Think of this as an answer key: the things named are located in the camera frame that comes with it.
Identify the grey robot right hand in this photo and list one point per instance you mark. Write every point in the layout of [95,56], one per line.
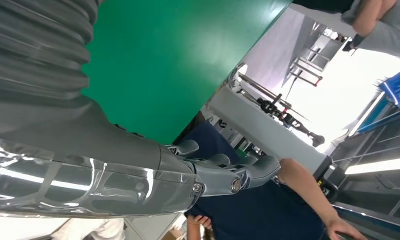
[87,165]

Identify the standing person with crossed arms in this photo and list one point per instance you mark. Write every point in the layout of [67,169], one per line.
[381,30]

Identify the green table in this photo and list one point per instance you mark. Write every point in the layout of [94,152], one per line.
[173,66]

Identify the standing person in dark blue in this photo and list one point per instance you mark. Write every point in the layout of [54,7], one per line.
[252,215]

